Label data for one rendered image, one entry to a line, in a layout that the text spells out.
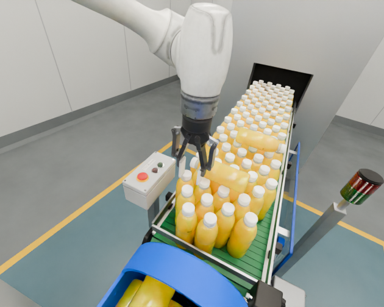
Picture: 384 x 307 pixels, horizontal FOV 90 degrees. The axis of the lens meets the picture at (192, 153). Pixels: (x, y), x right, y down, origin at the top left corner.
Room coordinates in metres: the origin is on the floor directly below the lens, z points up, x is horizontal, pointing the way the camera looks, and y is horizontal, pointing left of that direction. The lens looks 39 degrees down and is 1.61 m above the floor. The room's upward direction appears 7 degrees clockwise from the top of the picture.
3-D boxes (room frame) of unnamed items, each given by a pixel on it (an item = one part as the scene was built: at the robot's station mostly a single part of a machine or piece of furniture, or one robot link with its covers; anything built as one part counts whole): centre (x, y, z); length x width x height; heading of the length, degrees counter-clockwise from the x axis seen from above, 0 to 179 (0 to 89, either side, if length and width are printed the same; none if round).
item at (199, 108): (0.43, 0.00, 1.42); 0.09 x 0.09 x 0.06
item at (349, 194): (0.43, -0.52, 1.18); 0.06 x 0.06 x 0.05
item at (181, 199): (0.43, 0.00, 1.00); 0.07 x 0.07 x 0.19
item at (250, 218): (0.35, -0.20, 1.10); 0.04 x 0.04 x 0.02
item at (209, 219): (0.33, -0.08, 1.10); 0.04 x 0.04 x 0.02
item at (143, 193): (0.51, 0.15, 1.05); 0.20 x 0.10 x 0.10; 158
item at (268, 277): (0.95, -0.57, 0.96); 1.60 x 0.01 x 0.03; 158
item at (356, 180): (0.43, -0.52, 1.23); 0.06 x 0.06 x 0.04
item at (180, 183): (0.50, 0.01, 1.00); 0.07 x 0.07 x 0.19
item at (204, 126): (0.43, 0.00, 1.35); 0.08 x 0.07 x 0.09; 68
